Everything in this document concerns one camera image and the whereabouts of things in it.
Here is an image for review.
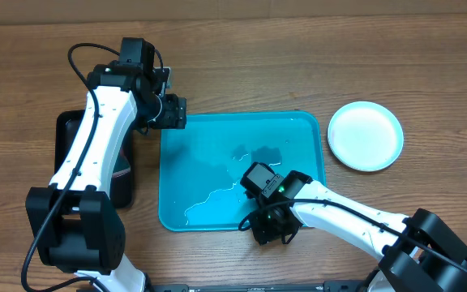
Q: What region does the green and pink sponge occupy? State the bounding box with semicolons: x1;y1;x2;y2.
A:
112;160;131;178

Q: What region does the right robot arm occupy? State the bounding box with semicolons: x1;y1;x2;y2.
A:
238;163;467;291

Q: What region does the light blue plate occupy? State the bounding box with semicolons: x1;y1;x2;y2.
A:
327;101;405;172

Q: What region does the teal plastic tray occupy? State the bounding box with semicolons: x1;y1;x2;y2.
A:
158;111;326;232

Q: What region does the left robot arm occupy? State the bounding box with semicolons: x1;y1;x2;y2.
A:
21;60;186;291

